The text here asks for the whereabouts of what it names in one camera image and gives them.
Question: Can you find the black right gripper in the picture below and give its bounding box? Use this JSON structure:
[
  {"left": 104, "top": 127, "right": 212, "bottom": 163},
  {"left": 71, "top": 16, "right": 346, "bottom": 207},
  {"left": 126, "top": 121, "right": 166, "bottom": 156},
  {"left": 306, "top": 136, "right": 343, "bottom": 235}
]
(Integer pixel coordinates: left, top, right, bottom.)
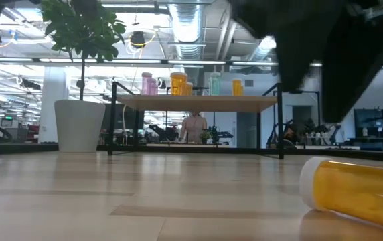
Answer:
[{"left": 228, "top": 0, "right": 383, "bottom": 123}]

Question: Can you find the white bottle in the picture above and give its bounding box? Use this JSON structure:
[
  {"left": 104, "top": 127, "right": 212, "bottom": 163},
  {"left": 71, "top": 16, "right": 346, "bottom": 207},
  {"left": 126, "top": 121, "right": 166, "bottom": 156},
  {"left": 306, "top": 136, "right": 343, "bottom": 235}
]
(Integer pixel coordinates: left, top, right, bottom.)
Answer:
[{"left": 208, "top": 72, "right": 222, "bottom": 97}]

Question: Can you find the wide orange medicine bottle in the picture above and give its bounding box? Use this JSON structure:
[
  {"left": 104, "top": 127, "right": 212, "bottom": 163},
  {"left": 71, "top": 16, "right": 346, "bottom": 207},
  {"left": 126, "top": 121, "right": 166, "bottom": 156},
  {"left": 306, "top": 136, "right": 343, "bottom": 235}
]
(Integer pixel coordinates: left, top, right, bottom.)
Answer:
[{"left": 170, "top": 71, "right": 189, "bottom": 97}]

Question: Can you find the pink medicine bottle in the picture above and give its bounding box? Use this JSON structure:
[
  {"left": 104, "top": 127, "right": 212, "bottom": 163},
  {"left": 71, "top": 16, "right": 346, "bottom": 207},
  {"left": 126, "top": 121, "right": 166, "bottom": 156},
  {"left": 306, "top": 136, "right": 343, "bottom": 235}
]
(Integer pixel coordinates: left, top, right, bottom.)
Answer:
[
  {"left": 141, "top": 72, "right": 153, "bottom": 96},
  {"left": 148, "top": 78, "right": 159, "bottom": 96}
]

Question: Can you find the person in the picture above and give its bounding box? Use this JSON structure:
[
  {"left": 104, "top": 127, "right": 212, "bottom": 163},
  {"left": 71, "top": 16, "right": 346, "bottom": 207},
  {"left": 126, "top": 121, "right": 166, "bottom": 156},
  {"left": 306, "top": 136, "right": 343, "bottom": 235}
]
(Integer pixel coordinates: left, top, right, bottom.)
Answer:
[
  {"left": 179, "top": 112, "right": 209, "bottom": 144},
  {"left": 283, "top": 122, "right": 301, "bottom": 148}
]

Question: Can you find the black display cabinet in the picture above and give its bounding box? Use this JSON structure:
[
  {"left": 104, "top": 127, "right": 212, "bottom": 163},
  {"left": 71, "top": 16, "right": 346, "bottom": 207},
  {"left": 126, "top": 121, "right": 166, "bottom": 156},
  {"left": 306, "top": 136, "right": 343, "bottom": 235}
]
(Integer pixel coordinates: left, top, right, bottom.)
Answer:
[{"left": 352, "top": 106, "right": 383, "bottom": 152}]

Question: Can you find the green leafy plant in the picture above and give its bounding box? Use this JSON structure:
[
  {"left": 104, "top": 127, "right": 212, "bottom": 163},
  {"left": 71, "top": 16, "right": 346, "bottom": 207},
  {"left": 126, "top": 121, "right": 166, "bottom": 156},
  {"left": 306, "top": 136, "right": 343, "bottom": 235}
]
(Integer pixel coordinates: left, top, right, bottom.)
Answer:
[{"left": 40, "top": 0, "right": 127, "bottom": 101}]

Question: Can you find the linear ceiling light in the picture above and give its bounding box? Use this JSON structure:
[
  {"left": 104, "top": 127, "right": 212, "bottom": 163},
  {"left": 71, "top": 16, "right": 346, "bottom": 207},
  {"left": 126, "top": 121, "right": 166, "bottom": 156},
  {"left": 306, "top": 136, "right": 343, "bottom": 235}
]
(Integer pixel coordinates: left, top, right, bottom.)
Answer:
[{"left": 0, "top": 56, "right": 383, "bottom": 70}]

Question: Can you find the small potted plant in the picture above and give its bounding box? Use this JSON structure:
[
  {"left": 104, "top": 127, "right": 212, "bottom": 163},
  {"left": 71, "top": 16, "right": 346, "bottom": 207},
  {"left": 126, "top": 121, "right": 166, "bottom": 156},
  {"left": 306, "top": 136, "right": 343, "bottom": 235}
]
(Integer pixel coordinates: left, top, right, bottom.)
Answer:
[{"left": 200, "top": 129, "right": 212, "bottom": 145}]

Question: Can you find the white plant pot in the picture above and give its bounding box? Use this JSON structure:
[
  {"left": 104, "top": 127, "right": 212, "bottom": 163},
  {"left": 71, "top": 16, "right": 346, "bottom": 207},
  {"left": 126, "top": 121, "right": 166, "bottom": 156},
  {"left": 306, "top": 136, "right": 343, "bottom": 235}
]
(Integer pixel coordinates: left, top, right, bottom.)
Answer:
[{"left": 54, "top": 99, "right": 107, "bottom": 154}]

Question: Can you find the wooden shelf with black frame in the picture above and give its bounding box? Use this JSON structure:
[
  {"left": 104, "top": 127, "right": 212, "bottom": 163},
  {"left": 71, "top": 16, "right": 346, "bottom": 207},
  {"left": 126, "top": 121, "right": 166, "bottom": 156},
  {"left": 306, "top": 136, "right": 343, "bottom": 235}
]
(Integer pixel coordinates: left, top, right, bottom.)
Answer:
[{"left": 106, "top": 82, "right": 285, "bottom": 160}]

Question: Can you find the silver ventilation duct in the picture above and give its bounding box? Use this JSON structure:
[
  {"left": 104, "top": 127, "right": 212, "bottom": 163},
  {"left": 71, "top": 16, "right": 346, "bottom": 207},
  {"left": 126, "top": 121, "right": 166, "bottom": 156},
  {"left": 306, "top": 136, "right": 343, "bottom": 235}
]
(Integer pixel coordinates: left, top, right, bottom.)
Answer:
[{"left": 167, "top": 0, "right": 209, "bottom": 61}]

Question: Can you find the black aluminium table frame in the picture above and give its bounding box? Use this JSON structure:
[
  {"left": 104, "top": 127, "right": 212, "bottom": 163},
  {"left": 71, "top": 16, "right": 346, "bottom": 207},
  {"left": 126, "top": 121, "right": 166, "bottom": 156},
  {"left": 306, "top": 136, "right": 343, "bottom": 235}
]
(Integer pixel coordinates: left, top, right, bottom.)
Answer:
[{"left": 0, "top": 142, "right": 383, "bottom": 163}]

